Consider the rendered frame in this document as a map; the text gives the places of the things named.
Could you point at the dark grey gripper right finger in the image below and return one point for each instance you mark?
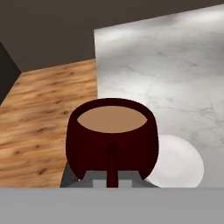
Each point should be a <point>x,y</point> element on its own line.
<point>131,179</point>

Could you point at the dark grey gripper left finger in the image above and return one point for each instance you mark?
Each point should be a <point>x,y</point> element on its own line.
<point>87,180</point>

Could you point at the dark red cup of tea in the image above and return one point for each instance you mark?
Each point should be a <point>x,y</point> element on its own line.
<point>112,137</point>

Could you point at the white saucer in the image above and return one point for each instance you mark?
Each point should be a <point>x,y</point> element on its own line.
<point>178,164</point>

